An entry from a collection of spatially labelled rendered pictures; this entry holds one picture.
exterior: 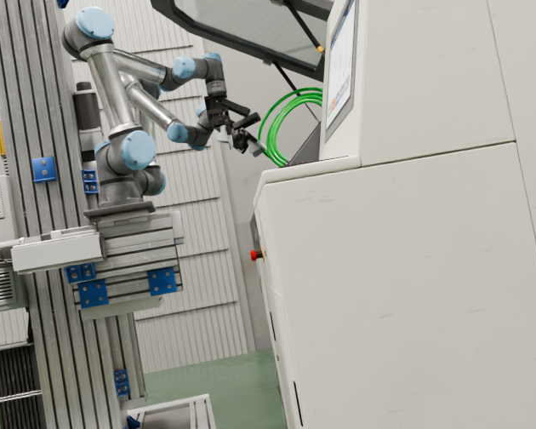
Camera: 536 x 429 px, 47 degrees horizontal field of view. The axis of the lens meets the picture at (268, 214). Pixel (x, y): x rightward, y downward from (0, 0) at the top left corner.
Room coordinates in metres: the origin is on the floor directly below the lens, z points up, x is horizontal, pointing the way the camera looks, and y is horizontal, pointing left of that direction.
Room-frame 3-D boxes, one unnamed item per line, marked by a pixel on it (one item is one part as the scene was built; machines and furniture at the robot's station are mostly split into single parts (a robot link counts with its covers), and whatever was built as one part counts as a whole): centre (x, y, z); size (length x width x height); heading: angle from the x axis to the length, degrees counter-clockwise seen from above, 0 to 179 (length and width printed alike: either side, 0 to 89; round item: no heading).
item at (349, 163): (1.70, -0.09, 0.96); 0.70 x 0.22 x 0.03; 4
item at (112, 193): (2.11, 0.49, 1.09); 0.15 x 0.15 x 0.10
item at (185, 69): (2.22, 0.20, 1.51); 0.11 x 0.11 x 0.08; 41
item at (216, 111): (2.27, 0.12, 1.36); 0.09 x 0.08 x 0.12; 94
